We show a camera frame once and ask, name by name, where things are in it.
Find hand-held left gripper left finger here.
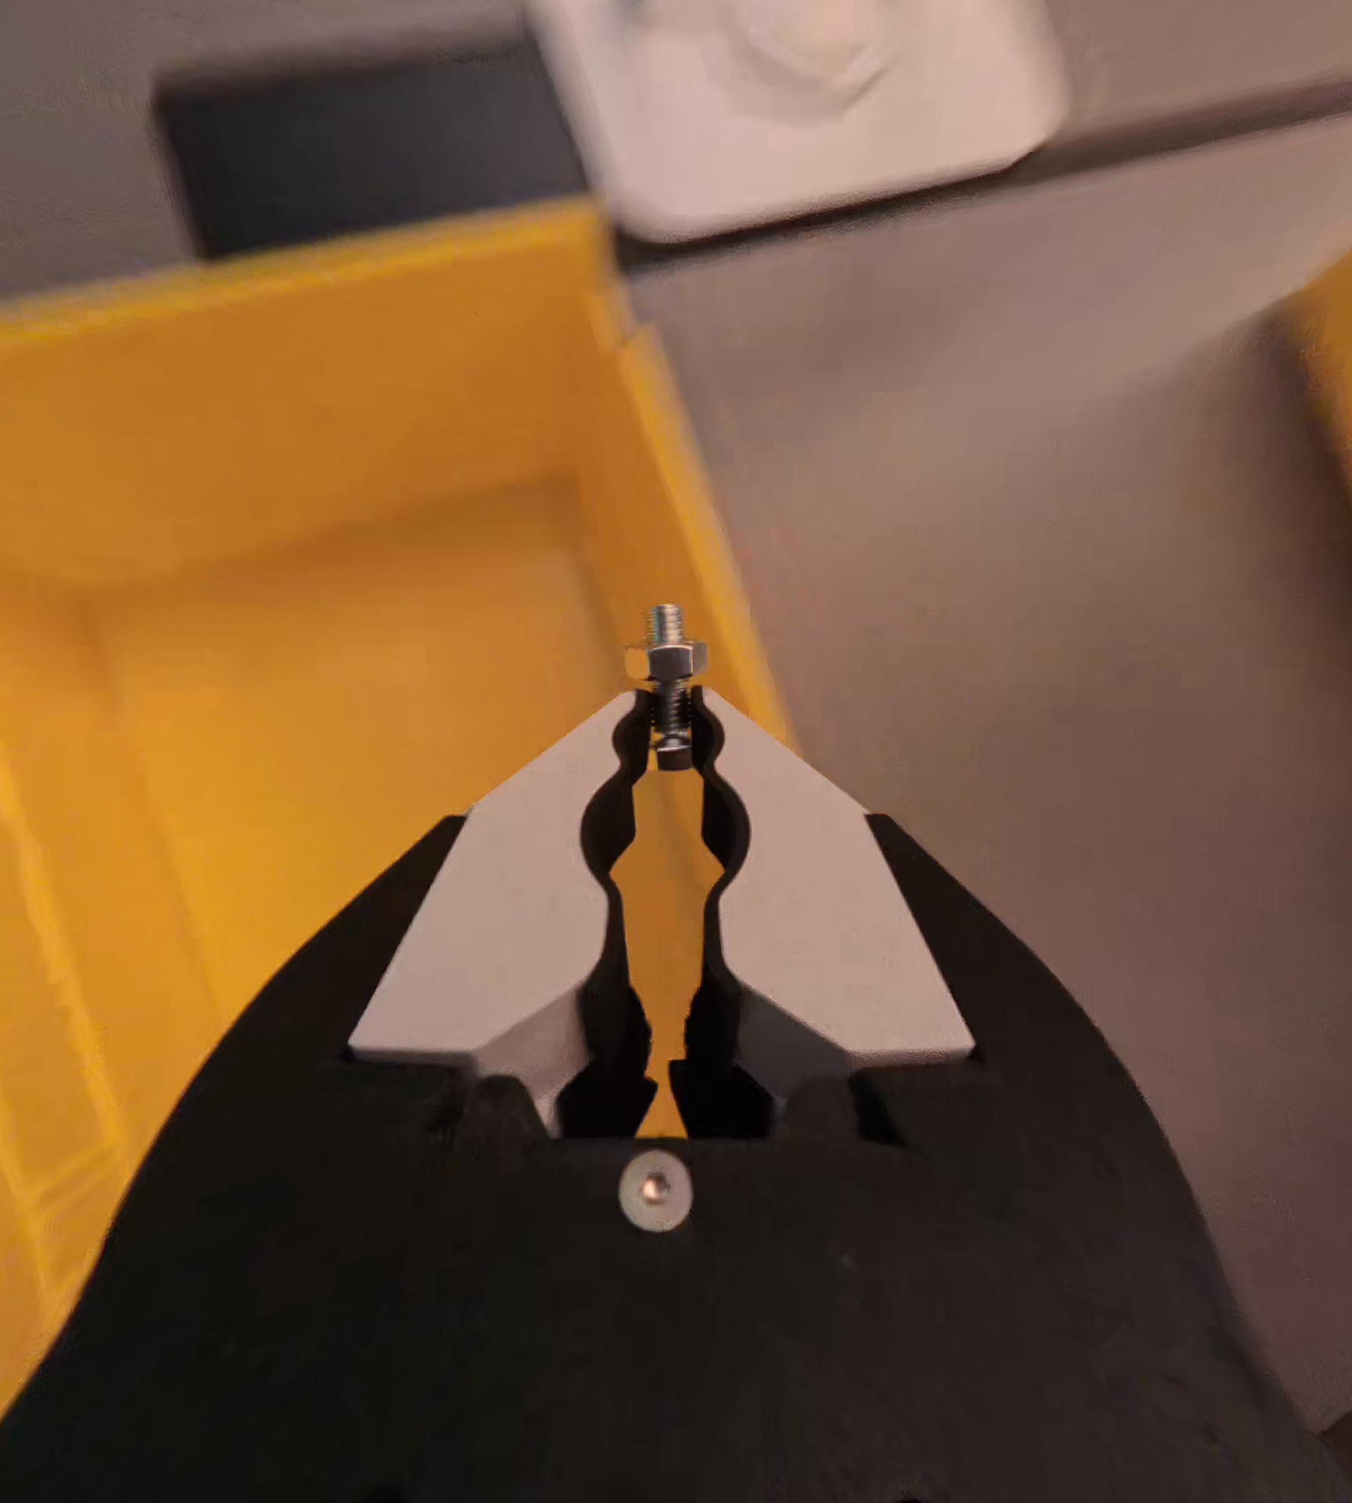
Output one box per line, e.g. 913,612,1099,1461
349,693,651,1136

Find white stand base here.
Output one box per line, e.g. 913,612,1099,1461
527,0,1077,247

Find silver hex bolt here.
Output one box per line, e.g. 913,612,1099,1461
644,602,700,775

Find black flat pad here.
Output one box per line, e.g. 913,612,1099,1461
151,40,587,264

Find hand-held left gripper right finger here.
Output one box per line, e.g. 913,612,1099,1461
668,686,972,1136

